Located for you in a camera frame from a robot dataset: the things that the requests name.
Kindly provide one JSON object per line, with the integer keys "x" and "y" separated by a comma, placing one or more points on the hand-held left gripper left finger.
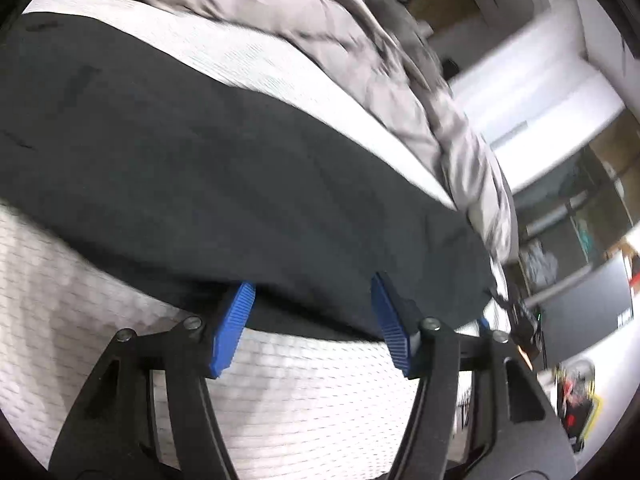
{"x": 232, "y": 327}

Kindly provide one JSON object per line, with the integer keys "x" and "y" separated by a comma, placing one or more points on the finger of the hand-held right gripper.
{"x": 484, "y": 326}

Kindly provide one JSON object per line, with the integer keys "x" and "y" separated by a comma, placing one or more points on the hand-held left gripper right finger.
{"x": 392, "y": 327}

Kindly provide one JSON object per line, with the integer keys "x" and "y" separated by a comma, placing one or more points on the black pants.
{"x": 175, "y": 160}

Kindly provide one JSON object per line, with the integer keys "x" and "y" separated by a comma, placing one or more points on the black monitor screen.
{"x": 585, "y": 310}

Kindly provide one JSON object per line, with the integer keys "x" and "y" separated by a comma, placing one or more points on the red and yellow object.
{"x": 580, "y": 400}

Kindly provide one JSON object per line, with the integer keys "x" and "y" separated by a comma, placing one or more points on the white mattress bed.
{"x": 300, "y": 400}

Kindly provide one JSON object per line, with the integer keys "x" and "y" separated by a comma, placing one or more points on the open storage shelf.
{"x": 575, "y": 220}

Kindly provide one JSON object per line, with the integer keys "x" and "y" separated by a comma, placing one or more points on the grey crumpled blanket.
{"x": 350, "y": 25}

